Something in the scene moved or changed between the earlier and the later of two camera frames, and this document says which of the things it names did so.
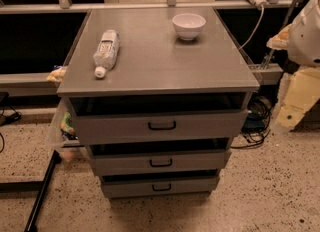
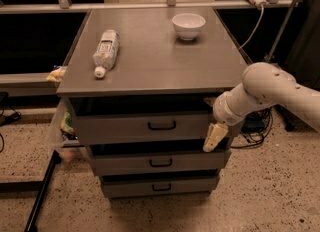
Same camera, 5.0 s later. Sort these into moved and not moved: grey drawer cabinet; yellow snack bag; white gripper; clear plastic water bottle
Moved: white gripper
Not moved: grey drawer cabinet; clear plastic water bottle; yellow snack bag
